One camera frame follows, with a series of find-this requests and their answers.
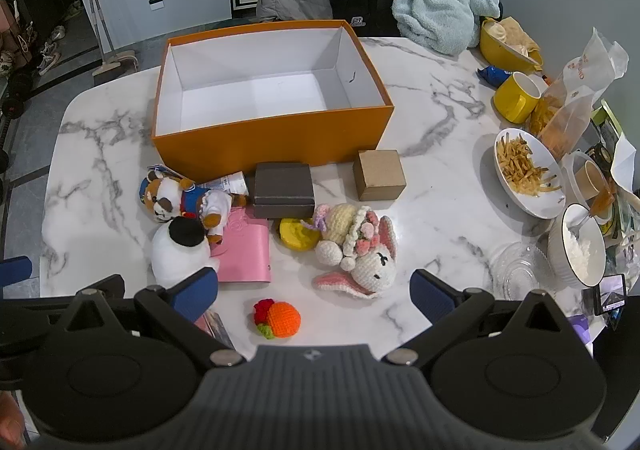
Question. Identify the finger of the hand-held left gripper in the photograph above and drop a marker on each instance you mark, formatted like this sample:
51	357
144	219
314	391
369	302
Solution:
25	307
14	271

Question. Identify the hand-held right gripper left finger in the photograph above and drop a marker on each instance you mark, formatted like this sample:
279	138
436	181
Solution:
196	291

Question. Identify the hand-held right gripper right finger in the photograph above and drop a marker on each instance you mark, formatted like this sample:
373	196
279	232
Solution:
431	295

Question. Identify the pink wallet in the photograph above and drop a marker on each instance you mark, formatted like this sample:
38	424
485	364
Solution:
247	250

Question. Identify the crochet bunny doll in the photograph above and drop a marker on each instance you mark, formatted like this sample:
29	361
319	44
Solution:
367	260

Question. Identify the crochet orange with strawberry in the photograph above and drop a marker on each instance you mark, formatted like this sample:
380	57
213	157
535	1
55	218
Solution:
285	320

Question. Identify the small plain cardboard box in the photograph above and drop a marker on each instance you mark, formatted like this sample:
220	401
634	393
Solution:
380	175

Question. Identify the orange cardboard box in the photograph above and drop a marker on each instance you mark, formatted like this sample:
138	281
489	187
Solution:
272	145

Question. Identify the person's left hand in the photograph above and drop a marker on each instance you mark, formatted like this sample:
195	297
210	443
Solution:
10	422

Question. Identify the white plush with black patch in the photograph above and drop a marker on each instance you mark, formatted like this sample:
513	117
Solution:
177	255

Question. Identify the clear glass dish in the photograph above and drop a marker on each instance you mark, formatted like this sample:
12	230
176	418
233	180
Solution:
517	270

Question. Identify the red panda plush toy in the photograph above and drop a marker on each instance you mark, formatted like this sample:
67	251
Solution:
167	195

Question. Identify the white printed paper packet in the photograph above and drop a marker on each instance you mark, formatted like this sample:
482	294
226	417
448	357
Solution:
227	182

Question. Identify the yellow round crochet piece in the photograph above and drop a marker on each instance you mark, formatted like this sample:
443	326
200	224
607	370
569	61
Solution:
295	232

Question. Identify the dark brown square box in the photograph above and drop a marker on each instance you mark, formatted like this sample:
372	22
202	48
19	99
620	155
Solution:
283	187

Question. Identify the white bowl of fries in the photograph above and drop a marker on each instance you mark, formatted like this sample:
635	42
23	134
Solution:
525	170

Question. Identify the white ribbed rice bowl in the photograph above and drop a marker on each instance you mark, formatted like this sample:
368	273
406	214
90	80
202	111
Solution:
580	245

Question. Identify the purple card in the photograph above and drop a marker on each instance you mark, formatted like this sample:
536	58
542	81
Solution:
585	330

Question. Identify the black smartphone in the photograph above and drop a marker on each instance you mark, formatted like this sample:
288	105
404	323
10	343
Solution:
611	292

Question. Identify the clear plastic drink cup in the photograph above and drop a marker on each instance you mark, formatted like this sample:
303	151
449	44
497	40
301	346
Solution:
590	178

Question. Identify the yellow mug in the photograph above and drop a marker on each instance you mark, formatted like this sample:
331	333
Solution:
512	98

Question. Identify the white sneaker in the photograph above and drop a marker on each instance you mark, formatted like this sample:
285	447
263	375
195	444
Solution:
58	33
49	59

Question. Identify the blue snack packet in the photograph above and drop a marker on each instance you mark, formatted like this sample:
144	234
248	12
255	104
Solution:
492	75

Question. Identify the broom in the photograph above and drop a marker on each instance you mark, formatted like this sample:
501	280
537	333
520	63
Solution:
115	65

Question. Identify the clear plastic snack bag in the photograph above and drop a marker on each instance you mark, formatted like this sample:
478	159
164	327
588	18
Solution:
575	100

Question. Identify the green printed packet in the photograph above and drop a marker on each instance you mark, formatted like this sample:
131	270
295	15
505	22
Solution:
610	130

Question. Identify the pink bag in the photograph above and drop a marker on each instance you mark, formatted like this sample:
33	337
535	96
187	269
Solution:
10	23

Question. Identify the yellow bowl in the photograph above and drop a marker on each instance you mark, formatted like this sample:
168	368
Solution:
502	53

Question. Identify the crumpled brown paper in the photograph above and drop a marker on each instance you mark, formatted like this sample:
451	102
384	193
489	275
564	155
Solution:
520	35

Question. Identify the light blue fleece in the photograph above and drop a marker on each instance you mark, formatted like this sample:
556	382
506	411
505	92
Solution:
440	10

